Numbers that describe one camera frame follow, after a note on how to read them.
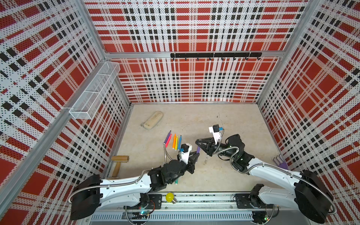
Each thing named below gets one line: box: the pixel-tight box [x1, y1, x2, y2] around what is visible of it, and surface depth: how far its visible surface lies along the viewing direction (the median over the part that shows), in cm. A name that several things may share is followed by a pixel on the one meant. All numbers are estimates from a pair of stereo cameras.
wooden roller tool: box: [107, 155, 130, 180], surface depth 88 cm
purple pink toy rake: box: [272, 153, 289, 170], surface depth 90 cm
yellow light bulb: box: [165, 192, 177, 204], surface depth 75 cm
